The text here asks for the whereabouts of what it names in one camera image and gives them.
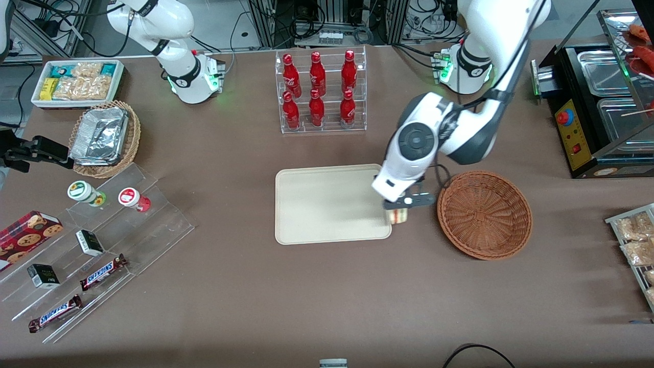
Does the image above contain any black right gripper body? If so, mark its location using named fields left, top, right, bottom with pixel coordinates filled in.
left=0, top=146, right=32, bottom=173

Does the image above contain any beige plastic tray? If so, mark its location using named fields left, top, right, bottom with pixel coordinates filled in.
left=275, top=164, right=392, bottom=245

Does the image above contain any light tan wicker basket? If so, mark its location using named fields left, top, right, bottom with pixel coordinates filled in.
left=69, top=100, right=141, bottom=179

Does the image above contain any brown round wicker basket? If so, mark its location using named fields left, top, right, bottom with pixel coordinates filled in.
left=437, top=170, right=533, bottom=261

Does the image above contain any green lid cup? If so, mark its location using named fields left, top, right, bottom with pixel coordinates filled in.
left=67, top=181, right=107, bottom=207

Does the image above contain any aluminium foil container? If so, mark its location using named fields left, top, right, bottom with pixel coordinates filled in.
left=70, top=107, right=128, bottom=166

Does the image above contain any clear cracker bag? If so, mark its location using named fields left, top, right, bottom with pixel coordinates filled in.
left=77, top=75, right=113, bottom=100
left=53, top=77, right=82, bottom=100
left=72, top=62, right=103, bottom=79

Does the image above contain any red lid cup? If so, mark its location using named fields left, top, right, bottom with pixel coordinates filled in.
left=118, top=188, right=151, bottom=213

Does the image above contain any red cookie box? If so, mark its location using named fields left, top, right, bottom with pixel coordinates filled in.
left=0, top=211, right=64, bottom=271

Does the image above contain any small black carton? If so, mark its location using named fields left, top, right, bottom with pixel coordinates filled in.
left=27, top=264, right=60, bottom=289
left=76, top=229, right=105, bottom=257

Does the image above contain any red cola bottle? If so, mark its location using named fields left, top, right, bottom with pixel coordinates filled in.
left=282, top=91, right=300, bottom=130
left=340, top=89, right=356, bottom=128
left=341, top=50, right=358, bottom=94
left=310, top=51, right=326, bottom=97
left=283, top=54, right=302, bottom=99
left=309, top=89, right=325, bottom=128

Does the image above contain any clear acrylic bottle rack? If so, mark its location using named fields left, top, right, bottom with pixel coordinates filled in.
left=275, top=46, right=367, bottom=134

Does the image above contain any white rectangular snack bin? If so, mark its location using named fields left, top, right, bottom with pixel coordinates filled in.
left=31, top=60, right=125, bottom=109

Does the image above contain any clear acrylic stepped display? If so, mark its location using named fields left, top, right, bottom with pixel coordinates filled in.
left=0, top=163, right=195, bottom=344

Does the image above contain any snickers chocolate bar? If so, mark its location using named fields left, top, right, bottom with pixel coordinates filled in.
left=28, top=294, right=82, bottom=333
left=80, top=254, right=127, bottom=291

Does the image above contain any black food warmer machine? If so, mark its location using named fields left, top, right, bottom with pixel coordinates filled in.
left=531, top=8, right=654, bottom=178

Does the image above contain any steel warmer pan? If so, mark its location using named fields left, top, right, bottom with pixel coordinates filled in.
left=597, top=97, right=654, bottom=154
left=577, top=50, right=633, bottom=97

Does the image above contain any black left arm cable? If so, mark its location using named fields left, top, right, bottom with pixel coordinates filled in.
left=433, top=0, right=543, bottom=192

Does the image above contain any black table cable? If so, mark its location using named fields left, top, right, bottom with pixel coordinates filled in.
left=442, top=343, right=517, bottom=368

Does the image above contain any grey wire rack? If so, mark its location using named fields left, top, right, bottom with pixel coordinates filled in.
left=605, top=203, right=654, bottom=313

